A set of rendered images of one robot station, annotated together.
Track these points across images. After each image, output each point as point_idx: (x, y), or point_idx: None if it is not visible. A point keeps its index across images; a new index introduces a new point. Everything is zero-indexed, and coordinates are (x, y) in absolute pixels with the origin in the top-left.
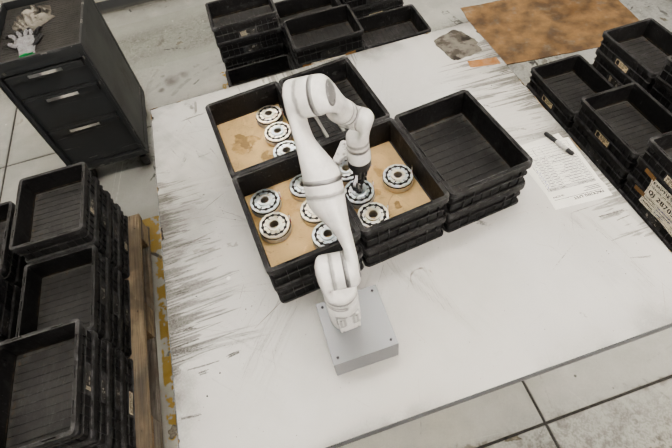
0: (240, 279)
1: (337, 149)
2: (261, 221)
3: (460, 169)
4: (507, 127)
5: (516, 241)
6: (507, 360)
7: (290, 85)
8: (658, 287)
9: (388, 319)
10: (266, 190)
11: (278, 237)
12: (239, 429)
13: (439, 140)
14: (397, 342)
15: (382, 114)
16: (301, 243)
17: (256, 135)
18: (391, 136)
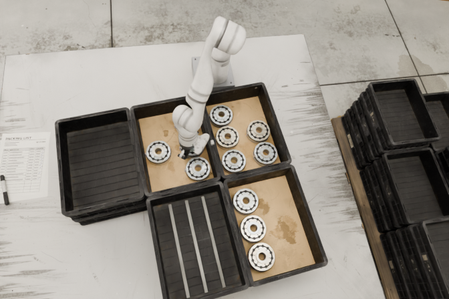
0: (283, 129)
1: (204, 143)
2: (268, 135)
3: (106, 153)
4: (34, 222)
5: None
6: (135, 54)
7: (239, 29)
8: (28, 71)
9: (194, 69)
10: (264, 161)
11: (256, 120)
12: (279, 53)
13: (109, 187)
14: (192, 57)
15: (152, 210)
16: (240, 119)
17: (274, 237)
18: None
